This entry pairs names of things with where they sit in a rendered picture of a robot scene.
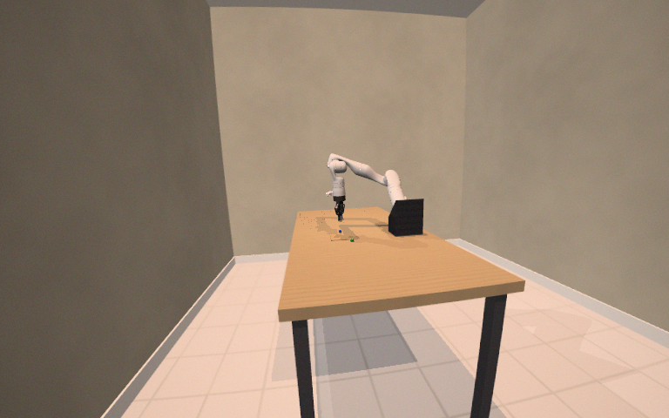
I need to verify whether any tan square mat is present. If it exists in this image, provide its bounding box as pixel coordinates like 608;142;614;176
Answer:
330;233;355;241

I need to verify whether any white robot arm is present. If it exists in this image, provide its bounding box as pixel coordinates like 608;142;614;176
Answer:
326;154;406;206

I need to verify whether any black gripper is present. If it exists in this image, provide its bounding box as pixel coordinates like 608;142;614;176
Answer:
334;195;346;221

